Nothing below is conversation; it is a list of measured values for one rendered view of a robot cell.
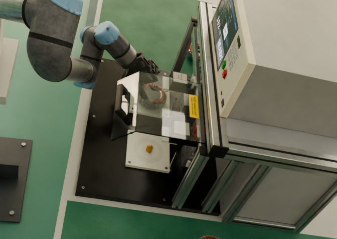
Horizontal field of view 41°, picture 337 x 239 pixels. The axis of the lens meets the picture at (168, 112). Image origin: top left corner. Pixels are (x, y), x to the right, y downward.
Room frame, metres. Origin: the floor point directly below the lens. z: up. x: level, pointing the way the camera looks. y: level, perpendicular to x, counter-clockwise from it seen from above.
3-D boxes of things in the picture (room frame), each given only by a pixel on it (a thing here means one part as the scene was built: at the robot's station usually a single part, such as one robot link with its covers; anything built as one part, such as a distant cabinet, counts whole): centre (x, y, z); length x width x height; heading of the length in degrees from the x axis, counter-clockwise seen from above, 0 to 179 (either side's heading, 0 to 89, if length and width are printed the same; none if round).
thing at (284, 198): (0.90, -0.43, 0.91); 0.28 x 0.03 x 0.32; 106
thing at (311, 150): (1.19, -0.26, 1.09); 0.68 x 0.44 x 0.05; 16
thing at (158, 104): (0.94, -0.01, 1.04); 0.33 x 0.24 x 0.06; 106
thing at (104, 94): (1.11, 0.03, 0.76); 0.64 x 0.47 x 0.02; 16
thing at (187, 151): (1.03, -0.12, 0.80); 0.07 x 0.05 x 0.06; 16
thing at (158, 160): (0.99, 0.01, 0.78); 0.15 x 0.15 x 0.01; 16
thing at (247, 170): (1.18, -0.20, 0.92); 0.66 x 0.01 x 0.30; 16
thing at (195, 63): (1.13, -0.05, 1.03); 0.62 x 0.01 x 0.03; 16
